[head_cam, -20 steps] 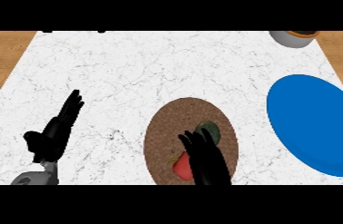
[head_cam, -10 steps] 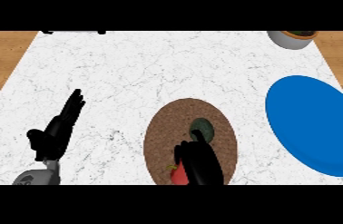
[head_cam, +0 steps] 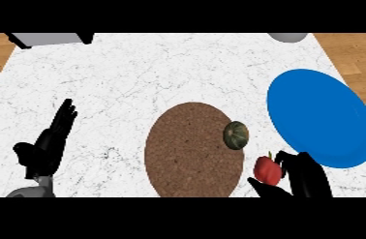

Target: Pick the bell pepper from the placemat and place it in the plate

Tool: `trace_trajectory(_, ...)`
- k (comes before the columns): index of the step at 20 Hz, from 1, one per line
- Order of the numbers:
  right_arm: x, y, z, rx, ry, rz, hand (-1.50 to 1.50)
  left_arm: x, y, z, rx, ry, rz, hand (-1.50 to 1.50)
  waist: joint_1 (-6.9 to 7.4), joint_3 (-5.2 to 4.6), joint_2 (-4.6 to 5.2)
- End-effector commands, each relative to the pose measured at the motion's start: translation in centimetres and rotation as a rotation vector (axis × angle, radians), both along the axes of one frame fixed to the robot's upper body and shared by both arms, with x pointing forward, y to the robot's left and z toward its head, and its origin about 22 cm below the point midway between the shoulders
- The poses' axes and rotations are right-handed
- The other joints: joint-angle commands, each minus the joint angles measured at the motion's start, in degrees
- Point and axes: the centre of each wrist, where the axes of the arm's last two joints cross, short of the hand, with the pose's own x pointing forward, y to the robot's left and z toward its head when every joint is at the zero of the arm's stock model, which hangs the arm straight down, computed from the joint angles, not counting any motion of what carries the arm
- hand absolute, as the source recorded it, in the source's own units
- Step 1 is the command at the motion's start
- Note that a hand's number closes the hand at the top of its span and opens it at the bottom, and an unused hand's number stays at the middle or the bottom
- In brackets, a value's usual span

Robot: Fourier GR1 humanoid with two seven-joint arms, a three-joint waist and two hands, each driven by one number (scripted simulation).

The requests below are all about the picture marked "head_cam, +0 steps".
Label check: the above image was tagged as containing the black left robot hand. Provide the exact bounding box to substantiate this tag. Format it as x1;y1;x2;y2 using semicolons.
12;98;78;180

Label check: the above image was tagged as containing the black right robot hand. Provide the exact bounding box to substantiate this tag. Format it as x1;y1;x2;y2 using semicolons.
247;150;335;198

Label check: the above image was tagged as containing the red bell pepper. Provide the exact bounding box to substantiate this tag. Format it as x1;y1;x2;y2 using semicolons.
253;151;284;187

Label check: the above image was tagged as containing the blue plate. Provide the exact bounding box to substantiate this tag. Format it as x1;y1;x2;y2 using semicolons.
266;68;366;169

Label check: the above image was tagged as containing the round brown placemat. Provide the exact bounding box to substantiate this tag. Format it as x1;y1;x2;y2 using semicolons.
143;102;247;198

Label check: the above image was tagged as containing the dark green squash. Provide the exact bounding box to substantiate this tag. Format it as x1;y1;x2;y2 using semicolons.
222;120;251;151

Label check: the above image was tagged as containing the grey and black appliance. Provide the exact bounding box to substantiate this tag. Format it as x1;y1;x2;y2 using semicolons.
5;32;96;50

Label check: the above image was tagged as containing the grey round object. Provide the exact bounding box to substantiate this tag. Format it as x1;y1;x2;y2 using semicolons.
266;32;310;44

